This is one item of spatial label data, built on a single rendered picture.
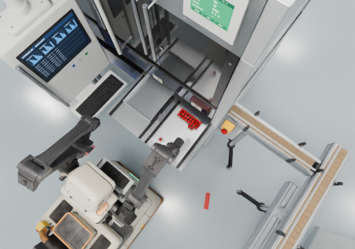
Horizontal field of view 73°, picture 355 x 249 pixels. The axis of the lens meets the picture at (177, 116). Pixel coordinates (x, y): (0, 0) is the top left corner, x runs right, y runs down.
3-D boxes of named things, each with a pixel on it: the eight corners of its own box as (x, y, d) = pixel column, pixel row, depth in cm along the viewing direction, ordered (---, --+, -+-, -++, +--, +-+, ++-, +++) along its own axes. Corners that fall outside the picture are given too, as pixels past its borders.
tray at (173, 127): (178, 106, 180) (178, 104, 176) (206, 126, 175) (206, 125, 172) (148, 142, 172) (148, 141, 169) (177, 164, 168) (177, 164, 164)
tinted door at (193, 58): (161, 67, 152) (150, -4, 96) (217, 106, 145) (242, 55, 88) (160, 68, 152) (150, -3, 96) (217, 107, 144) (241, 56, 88)
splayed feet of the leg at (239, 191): (239, 187, 247) (242, 186, 234) (281, 219, 238) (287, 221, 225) (234, 193, 246) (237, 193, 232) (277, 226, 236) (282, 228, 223)
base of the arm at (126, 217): (110, 212, 128) (127, 228, 126) (116, 203, 125) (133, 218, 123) (120, 203, 136) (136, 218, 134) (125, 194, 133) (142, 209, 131)
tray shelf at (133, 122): (148, 67, 191) (147, 66, 190) (221, 119, 179) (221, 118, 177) (106, 113, 181) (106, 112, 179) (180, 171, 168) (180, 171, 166)
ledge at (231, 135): (227, 114, 180) (228, 114, 178) (242, 125, 177) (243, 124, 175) (216, 129, 176) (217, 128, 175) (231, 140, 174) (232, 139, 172)
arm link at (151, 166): (139, 159, 96) (159, 174, 95) (158, 139, 106) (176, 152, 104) (122, 200, 129) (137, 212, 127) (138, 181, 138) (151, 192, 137)
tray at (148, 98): (152, 69, 189) (152, 67, 185) (179, 88, 184) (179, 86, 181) (123, 102, 181) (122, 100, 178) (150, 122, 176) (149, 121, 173)
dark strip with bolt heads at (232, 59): (206, 113, 165) (230, 49, 89) (212, 117, 165) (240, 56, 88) (205, 114, 165) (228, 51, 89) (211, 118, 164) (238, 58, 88)
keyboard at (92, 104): (111, 74, 196) (110, 73, 194) (123, 84, 194) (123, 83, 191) (75, 110, 188) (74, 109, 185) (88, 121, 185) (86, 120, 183)
